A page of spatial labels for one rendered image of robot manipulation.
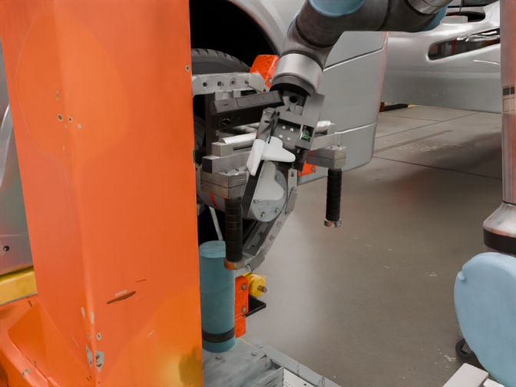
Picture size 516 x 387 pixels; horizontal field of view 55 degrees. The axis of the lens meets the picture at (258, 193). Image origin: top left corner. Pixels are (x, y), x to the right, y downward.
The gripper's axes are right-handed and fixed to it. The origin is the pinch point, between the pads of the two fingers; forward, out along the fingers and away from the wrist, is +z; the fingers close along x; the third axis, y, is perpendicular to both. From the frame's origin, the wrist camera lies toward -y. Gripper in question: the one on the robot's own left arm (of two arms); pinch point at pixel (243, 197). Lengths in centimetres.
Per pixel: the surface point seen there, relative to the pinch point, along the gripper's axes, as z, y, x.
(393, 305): -40, 72, 166
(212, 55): -50, -21, 36
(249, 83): -46, -10, 37
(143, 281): 16.2, -8.0, -4.3
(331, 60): -82, 9, 62
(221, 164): -15.1, -7.7, 22.4
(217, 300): 5, -2, 50
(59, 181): 10.4, -18.5, -13.9
